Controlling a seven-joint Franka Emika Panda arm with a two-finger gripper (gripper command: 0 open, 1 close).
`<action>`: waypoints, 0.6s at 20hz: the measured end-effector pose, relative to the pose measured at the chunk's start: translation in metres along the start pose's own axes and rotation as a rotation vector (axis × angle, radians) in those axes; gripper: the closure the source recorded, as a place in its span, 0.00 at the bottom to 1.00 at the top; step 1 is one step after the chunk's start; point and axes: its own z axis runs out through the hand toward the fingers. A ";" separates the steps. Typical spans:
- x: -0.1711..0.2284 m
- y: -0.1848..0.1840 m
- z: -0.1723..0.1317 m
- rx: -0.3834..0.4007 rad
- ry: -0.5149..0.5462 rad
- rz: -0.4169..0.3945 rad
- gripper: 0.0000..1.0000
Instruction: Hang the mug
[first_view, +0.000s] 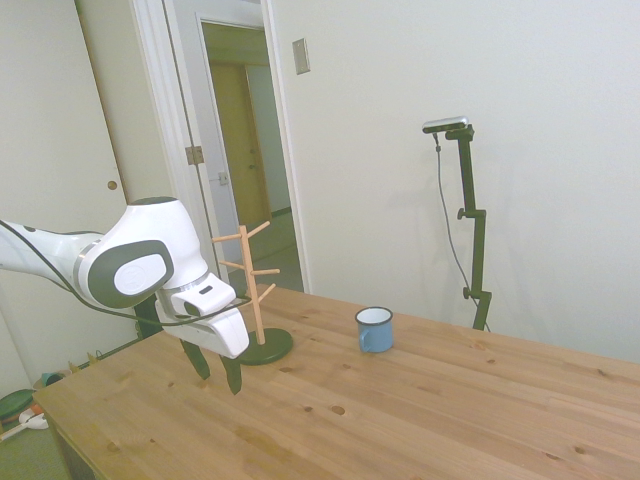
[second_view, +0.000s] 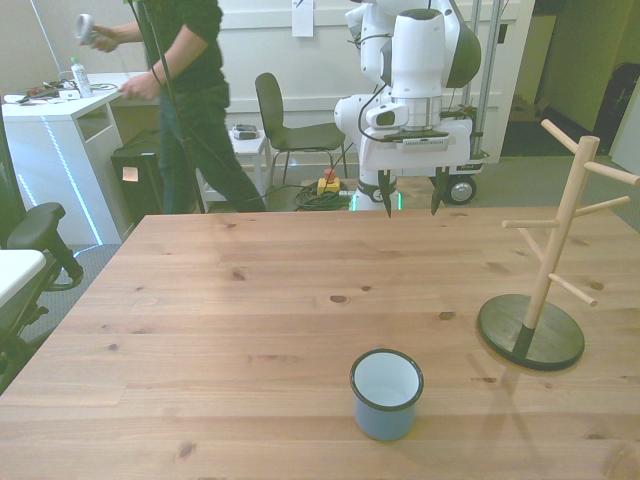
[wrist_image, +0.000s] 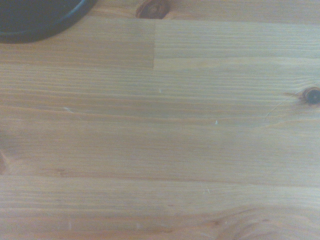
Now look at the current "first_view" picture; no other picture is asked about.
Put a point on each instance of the brass door knob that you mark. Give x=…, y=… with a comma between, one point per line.
x=113, y=185

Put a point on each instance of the teal floor object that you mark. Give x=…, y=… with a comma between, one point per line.
x=51, y=378

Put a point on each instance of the white open door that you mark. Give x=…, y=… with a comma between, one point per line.
x=150, y=125

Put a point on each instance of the black camera stand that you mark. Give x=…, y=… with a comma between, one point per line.
x=478, y=260

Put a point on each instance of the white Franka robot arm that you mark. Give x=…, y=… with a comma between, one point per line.
x=150, y=225

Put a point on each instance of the white floor object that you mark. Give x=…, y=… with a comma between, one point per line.
x=35, y=422

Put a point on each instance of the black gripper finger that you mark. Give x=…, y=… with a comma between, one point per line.
x=199, y=362
x=232, y=377

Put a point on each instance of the small olive floor object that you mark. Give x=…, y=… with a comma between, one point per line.
x=74, y=368
x=95, y=356

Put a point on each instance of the metal door strike plate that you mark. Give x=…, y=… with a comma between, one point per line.
x=222, y=178

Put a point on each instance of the blue enamel mug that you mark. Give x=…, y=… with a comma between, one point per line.
x=377, y=337

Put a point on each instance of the grey wall switch plate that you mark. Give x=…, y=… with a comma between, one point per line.
x=301, y=56

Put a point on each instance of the white door frame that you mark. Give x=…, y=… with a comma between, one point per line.
x=280, y=150

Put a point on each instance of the black case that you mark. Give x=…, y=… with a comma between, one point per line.
x=147, y=327

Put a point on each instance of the silver exterior camera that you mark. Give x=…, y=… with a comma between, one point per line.
x=445, y=124

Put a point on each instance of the brown interior door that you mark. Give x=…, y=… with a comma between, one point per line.
x=235, y=150

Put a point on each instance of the green round disc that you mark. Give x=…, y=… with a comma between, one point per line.
x=12, y=405

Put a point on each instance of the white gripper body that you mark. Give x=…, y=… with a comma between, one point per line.
x=220, y=335

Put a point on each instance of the metal door hinge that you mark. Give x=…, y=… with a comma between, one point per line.
x=195, y=155

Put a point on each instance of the wooden mug tree dark base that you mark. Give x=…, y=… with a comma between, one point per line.
x=265, y=350

